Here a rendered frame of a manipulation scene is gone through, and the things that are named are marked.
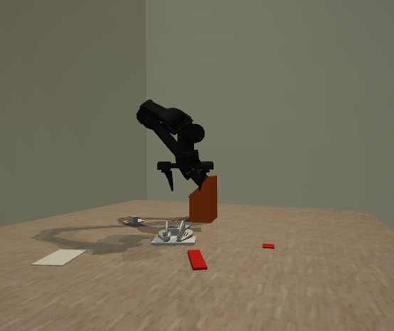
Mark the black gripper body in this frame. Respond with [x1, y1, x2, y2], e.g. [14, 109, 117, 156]
[157, 145, 213, 171]

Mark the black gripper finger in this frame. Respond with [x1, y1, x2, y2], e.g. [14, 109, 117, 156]
[199, 170, 210, 191]
[161, 170, 173, 191]

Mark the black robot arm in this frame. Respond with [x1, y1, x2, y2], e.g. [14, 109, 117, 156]
[136, 99, 205, 186]

